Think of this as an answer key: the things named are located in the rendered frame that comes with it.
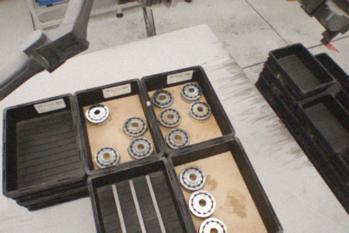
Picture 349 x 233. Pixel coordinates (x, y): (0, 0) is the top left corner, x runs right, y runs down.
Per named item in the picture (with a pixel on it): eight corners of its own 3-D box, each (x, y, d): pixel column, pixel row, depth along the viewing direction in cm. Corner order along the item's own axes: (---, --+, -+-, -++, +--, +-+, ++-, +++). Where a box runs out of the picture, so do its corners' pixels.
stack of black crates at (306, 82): (250, 91, 223) (267, 51, 185) (278, 81, 230) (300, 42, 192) (277, 129, 204) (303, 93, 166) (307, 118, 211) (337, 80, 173)
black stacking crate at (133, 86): (79, 108, 127) (73, 93, 117) (140, 94, 133) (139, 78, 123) (93, 186, 107) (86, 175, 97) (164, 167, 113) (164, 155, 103)
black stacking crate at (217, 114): (141, 93, 133) (139, 78, 123) (197, 81, 138) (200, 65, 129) (165, 166, 113) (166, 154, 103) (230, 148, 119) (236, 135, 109)
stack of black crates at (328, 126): (278, 129, 204) (297, 103, 175) (308, 118, 211) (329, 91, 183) (310, 175, 185) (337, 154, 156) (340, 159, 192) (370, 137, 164)
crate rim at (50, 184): (5, 111, 113) (2, 108, 111) (73, 95, 119) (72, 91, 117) (5, 199, 93) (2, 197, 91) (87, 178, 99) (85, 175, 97)
